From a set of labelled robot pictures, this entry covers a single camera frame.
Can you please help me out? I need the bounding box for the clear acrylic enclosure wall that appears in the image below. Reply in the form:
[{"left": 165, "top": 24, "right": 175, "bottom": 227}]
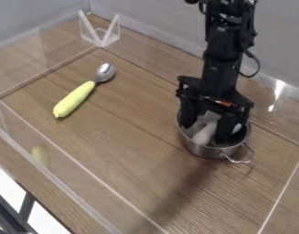
[{"left": 0, "top": 15, "right": 299, "bottom": 234}]

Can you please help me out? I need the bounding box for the silver pot with handles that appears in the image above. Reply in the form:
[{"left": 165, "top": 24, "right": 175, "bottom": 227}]
[{"left": 178, "top": 122, "right": 256, "bottom": 164}]

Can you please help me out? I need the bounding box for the dark metal table leg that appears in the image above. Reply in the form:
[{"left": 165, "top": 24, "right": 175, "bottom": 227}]
[{"left": 0, "top": 193, "right": 38, "bottom": 234}]

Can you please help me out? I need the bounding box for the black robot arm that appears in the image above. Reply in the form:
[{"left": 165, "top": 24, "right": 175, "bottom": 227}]
[{"left": 177, "top": 0, "right": 257, "bottom": 144}]

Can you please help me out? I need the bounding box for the plush mushroom toy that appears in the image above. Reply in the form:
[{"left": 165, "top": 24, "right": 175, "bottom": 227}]
[{"left": 185, "top": 110, "right": 245, "bottom": 147}]

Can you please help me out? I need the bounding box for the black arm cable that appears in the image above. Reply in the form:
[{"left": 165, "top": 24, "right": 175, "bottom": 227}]
[{"left": 236, "top": 49, "right": 264, "bottom": 79}]

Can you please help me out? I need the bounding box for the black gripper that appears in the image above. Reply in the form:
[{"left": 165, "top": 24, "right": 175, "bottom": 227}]
[{"left": 177, "top": 58, "right": 254, "bottom": 144}]

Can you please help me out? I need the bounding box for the spoon with yellow-green handle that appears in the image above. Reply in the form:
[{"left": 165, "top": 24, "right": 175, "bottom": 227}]
[{"left": 52, "top": 63, "right": 117, "bottom": 118}]

